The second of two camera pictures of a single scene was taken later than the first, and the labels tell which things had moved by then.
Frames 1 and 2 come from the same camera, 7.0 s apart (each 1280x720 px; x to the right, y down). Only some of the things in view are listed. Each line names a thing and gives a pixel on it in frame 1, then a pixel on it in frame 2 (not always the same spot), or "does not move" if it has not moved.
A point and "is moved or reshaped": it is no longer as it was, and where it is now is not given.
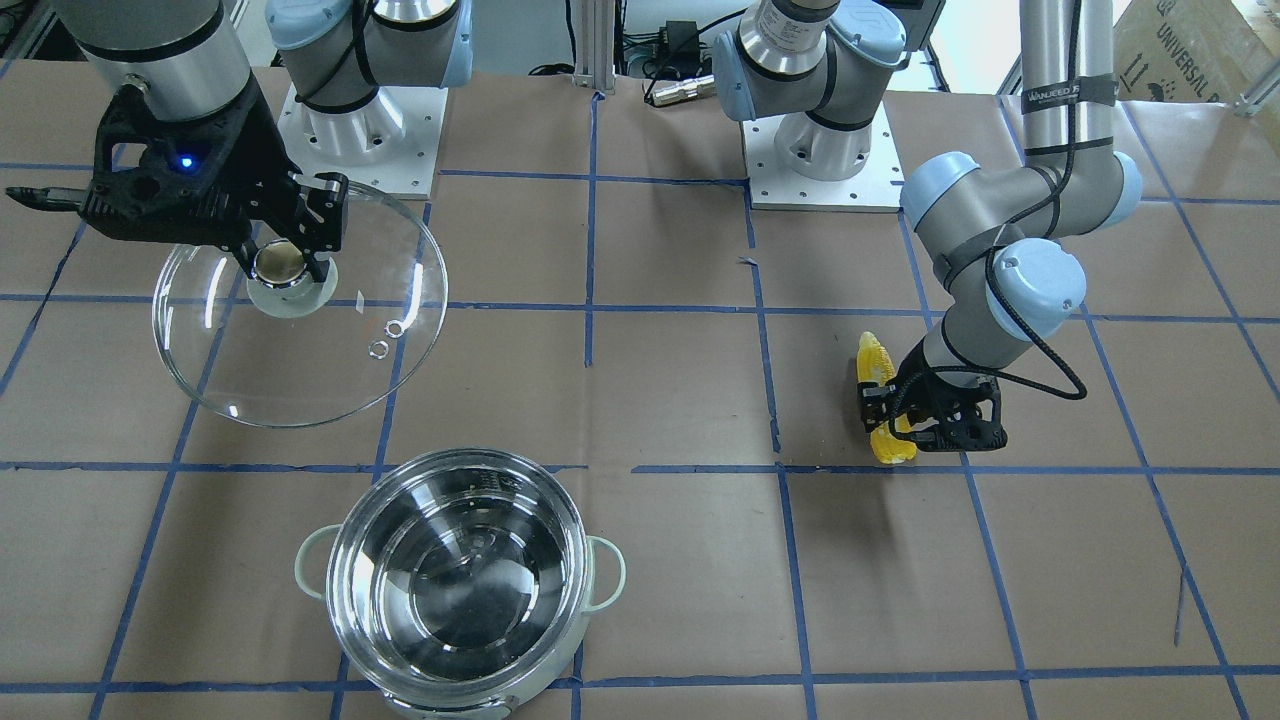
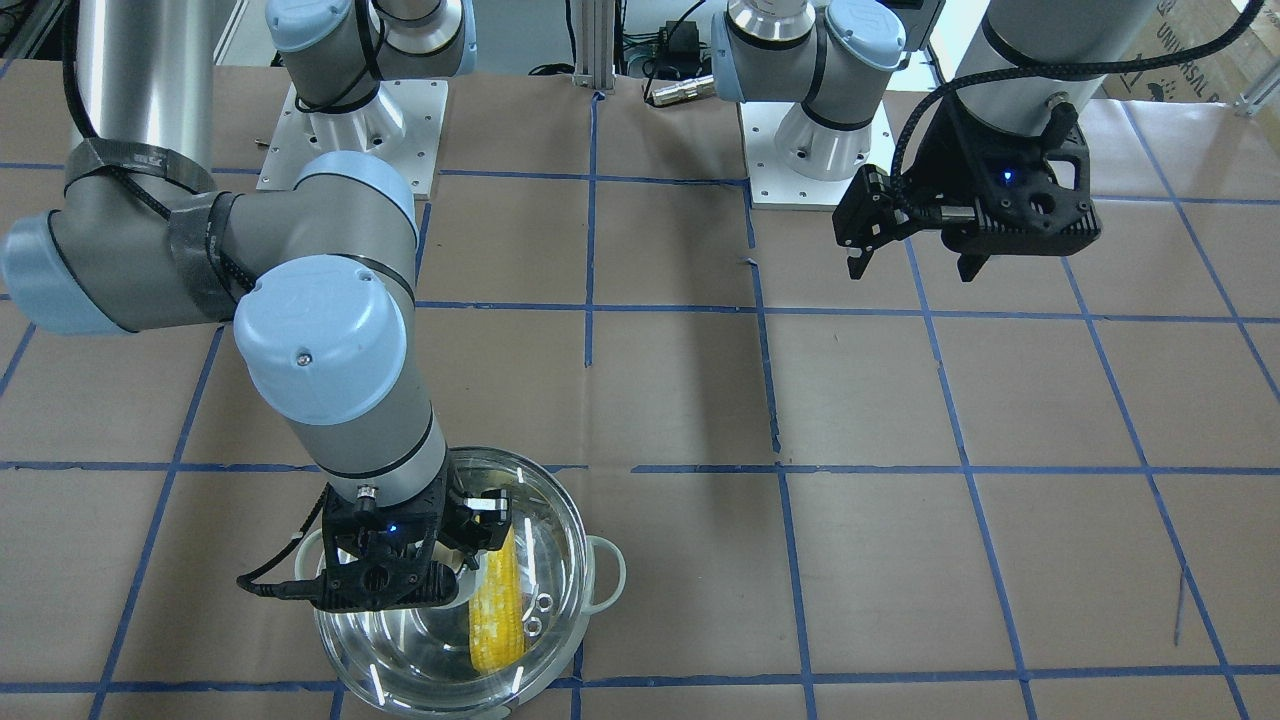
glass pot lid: (318, 353) is moved or reshaped
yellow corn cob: (875, 367) -> (495, 609)
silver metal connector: (692, 88) does not move
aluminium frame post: (595, 45) does not move
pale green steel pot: (459, 582) does not move
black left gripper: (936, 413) -> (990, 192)
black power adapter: (682, 39) does not move
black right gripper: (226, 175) -> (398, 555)
